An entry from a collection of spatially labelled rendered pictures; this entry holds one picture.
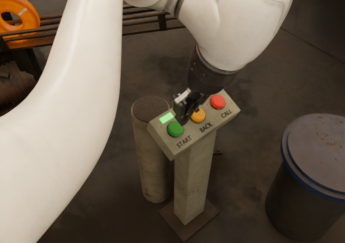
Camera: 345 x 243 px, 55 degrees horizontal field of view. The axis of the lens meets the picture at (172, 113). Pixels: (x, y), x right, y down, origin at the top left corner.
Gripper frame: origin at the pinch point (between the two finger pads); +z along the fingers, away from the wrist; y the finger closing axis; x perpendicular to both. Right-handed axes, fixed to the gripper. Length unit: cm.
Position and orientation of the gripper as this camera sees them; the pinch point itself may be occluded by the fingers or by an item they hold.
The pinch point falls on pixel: (184, 114)
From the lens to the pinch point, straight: 75.9
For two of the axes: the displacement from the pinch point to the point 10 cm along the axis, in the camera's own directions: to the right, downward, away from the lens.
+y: -7.8, 4.8, -4.1
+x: 5.9, 7.8, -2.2
